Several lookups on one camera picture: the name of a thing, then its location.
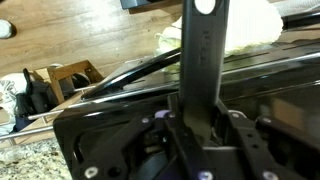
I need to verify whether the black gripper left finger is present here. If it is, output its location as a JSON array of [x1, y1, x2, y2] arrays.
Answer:
[[71, 94, 214, 180]]

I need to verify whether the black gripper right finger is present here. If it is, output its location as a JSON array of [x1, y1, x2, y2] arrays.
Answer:
[[213, 99, 320, 180]]

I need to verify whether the black pot with long handle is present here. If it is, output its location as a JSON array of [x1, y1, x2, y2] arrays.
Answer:
[[179, 0, 231, 143]]

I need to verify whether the black electric stove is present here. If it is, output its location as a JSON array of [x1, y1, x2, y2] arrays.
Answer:
[[53, 13, 320, 180]]

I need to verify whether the wooden crate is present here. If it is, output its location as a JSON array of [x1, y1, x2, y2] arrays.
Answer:
[[46, 59, 105, 105]]

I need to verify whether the black bag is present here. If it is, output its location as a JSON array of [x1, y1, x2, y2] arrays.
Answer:
[[14, 68, 60, 118]]

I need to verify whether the pale yellow towel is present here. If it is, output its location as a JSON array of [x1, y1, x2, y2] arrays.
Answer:
[[155, 0, 284, 73]]

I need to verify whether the crumpled white plastic bag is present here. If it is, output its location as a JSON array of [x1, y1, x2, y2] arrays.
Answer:
[[0, 72, 20, 134]]

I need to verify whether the wooden work table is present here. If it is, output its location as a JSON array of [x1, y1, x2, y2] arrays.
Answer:
[[129, 0, 184, 15]]

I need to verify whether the white towel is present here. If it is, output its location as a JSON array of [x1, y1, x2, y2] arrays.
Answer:
[[275, 0, 320, 18]]

